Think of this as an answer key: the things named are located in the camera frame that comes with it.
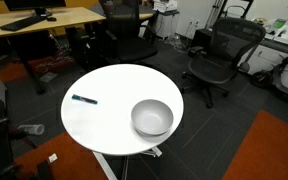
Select green marker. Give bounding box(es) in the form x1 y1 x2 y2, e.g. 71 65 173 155
71 94 99 105

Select wooden desk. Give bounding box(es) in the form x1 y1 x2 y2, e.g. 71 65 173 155
0 6 107 95

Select white table base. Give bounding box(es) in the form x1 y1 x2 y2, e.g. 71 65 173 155
92 145 163 180

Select black electric scooter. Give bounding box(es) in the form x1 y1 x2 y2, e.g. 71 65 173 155
249 49 288 108

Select black computer tower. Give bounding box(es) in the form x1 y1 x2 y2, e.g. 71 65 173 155
193 28 216 52

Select small white paper scrap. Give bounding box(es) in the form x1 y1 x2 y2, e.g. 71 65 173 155
48 153 59 164

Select grey bowl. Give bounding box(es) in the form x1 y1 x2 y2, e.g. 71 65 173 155
130 98 175 137

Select black keyboard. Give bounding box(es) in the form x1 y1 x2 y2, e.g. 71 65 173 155
0 15 48 33

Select tangled floor cables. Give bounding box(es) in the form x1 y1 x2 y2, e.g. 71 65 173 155
33 53 76 75

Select white cabinet desk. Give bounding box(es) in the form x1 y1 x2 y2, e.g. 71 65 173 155
240 18 288 94

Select white printer box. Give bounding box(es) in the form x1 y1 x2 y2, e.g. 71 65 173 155
153 0 179 14

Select black mesh office chair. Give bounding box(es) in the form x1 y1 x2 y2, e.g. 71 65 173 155
181 17 267 109

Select black high-back office chair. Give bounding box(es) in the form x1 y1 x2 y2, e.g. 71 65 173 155
98 0 159 66

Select black computer monitor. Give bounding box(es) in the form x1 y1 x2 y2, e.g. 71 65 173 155
3 0 67 18

